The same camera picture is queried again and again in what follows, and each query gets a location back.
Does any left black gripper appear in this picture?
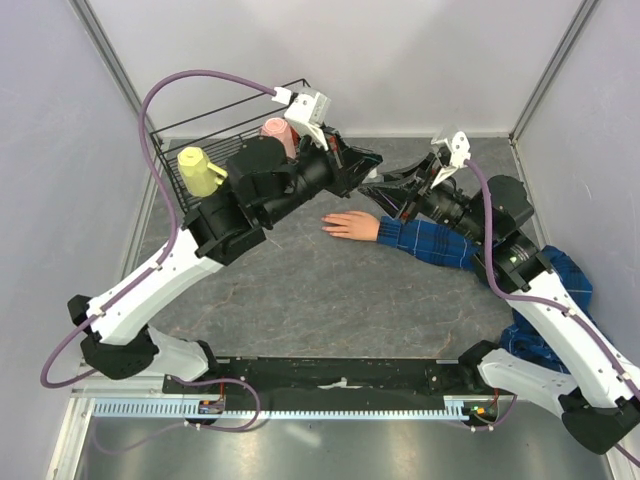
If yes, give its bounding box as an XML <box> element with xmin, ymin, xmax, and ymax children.
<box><xmin>264</xmin><ymin>126</ymin><xmax>384</xmax><ymax>228</ymax></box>

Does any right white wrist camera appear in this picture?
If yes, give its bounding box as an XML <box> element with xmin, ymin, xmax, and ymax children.
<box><xmin>431</xmin><ymin>128</ymin><xmax>471</xmax><ymax>186</ymax></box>

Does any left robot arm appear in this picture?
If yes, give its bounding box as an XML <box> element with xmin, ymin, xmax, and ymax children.
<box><xmin>68</xmin><ymin>128</ymin><xmax>382</xmax><ymax>393</ymax></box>

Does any blue plaid sleeve forearm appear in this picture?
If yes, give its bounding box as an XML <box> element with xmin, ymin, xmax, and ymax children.
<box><xmin>377</xmin><ymin>217</ymin><xmax>480</xmax><ymax>271</ymax></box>

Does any pink mug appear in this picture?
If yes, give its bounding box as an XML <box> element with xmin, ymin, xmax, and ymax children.
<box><xmin>261</xmin><ymin>117</ymin><xmax>296</xmax><ymax>159</ymax></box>

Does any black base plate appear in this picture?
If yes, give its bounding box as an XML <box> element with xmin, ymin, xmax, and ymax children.
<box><xmin>162</xmin><ymin>355</ymin><xmax>501</xmax><ymax>412</ymax></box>

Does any mannequin hand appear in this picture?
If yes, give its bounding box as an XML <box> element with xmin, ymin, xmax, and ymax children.
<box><xmin>322</xmin><ymin>211</ymin><xmax>380</xmax><ymax>242</ymax></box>

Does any black wire dish rack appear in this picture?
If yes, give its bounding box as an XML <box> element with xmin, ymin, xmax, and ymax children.
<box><xmin>146</xmin><ymin>78</ymin><xmax>287</xmax><ymax>218</ymax></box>

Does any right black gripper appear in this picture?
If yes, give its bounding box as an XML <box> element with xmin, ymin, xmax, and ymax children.
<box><xmin>363</xmin><ymin>150</ymin><xmax>492</xmax><ymax>246</ymax></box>

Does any yellow faceted mug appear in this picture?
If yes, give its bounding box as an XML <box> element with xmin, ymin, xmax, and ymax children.
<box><xmin>177</xmin><ymin>146</ymin><xmax>228</xmax><ymax>198</ymax></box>

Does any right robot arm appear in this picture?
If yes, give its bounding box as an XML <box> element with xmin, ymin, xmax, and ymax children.
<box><xmin>360</xmin><ymin>155</ymin><xmax>639</xmax><ymax>454</ymax></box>

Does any blue plaid cloth pile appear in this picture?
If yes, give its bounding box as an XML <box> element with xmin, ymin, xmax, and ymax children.
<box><xmin>499</xmin><ymin>244</ymin><xmax>595</xmax><ymax>360</ymax></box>

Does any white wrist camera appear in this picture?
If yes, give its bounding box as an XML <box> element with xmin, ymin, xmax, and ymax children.
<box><xmin>284</xmin><ymin>88</ymin><xmax>331</xmax><ymax>151</ymax></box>
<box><xmin>431</xmin><ymin>128</ymin><xmax>471</xmax><ymax>186</ymax></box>

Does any light blue cable duct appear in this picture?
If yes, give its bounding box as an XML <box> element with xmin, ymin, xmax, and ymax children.
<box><xmin>92</xmin><ymin>397</ymin><xmax>497</xmax><ymax>421</ymax></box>

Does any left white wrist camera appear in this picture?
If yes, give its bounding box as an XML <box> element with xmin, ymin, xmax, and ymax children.
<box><xmin>284</xmin><ymin>88</ymin><xmax>331</xmax><ymax>151</ymax></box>

